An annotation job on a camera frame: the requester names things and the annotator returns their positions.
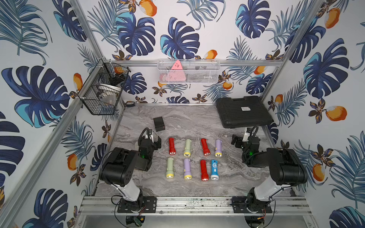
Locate green flashlight back row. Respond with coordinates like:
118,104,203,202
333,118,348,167
183,139,192,157

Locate clear mesh wall tray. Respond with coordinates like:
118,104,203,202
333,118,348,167
157,59,221,84

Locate pink triangle item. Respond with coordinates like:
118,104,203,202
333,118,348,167
167,60,186,82

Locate green flashlight front left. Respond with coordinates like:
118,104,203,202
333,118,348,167
166,157,175,179

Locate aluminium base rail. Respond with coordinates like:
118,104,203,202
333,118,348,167
79,196,312,216

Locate small black box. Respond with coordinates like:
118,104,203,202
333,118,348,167
153,117,165,132

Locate purple flashlight back right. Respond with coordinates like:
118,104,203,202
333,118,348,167
215,139,222,157

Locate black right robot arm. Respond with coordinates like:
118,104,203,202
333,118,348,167
231,135,308,214

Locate blue flashlight front right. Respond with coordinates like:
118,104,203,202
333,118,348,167
210,160,219,181

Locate red flashlight front row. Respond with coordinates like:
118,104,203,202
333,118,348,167
200,160,210,181

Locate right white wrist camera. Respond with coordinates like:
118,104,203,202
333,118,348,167
242,127,254,142

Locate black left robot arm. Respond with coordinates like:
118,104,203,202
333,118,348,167
99,136,161,214

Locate purple flashlight front row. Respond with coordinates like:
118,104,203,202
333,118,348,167
184,158,192,180

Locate black wire basket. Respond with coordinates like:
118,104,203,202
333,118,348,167
77,59,131,116

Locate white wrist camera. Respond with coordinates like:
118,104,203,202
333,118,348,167
144,130,156,141
242,127,254,142

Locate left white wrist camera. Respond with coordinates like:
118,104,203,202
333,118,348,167
144,130,156,141

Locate black tape roll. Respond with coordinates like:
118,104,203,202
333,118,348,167
125,101,136,107

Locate large black tool case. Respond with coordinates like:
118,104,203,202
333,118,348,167
215,96,273,129

